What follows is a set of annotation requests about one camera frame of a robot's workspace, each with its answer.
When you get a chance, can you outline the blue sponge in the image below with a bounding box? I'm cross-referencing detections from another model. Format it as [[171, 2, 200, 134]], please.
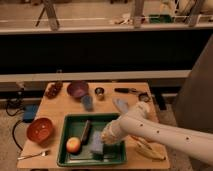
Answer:
[[90, 131, 104, 155]]

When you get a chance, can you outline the blue box on floor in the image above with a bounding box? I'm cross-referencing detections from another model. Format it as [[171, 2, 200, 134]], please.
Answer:
[[22, 105, 38, 123]]

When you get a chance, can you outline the red yellow apple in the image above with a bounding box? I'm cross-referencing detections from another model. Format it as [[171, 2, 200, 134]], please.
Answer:
[[66, 137, 81, 153]]

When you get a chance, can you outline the orange bowl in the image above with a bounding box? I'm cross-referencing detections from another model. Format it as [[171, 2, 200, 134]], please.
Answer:
[[27, 118, 54, 144]]

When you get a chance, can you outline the dark brush bar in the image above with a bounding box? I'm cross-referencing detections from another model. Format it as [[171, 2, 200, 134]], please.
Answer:
[[81, 120, 91, 144]]

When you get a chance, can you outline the small round tin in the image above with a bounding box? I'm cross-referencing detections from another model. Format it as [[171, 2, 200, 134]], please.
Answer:
[[138, 93, 150, 102]]

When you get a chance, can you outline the yellow banana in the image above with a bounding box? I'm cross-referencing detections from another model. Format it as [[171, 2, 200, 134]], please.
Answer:
[[136, 141, 166, 161]]

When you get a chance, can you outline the green plastic tray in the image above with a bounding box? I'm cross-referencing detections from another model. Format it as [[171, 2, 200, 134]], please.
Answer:
[[57, 113, 127, 167]]

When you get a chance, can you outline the small metal cup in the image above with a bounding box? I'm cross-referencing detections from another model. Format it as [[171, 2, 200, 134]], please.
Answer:
[[95, 87, 105, 100]]

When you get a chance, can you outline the black cable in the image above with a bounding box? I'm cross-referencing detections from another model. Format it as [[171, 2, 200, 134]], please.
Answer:
[[12, 119, 28, 151]]

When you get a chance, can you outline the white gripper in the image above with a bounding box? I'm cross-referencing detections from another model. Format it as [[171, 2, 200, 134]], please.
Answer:
[[101, 120, 124, 145]]

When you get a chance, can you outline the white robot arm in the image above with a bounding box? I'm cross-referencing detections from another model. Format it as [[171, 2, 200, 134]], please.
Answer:
[[101, 102, 213, 165]]

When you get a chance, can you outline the black handled knife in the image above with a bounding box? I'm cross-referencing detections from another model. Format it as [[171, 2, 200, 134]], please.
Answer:
[[114, 88, 142, 94]]

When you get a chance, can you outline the purple bowl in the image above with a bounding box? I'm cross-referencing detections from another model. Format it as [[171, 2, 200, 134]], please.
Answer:
[[67, 81, 89, 99]]

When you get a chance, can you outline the blue grey cup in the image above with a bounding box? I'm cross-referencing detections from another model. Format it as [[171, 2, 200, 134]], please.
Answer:
[[81, 95, 93, 111]]

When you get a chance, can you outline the wooden table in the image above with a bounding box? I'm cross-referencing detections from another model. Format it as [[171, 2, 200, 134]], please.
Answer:
[[17, 82, 170, 171]]

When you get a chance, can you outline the orange carrot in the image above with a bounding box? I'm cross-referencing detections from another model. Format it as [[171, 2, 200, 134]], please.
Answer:
[[131, 135, 147, 142]]

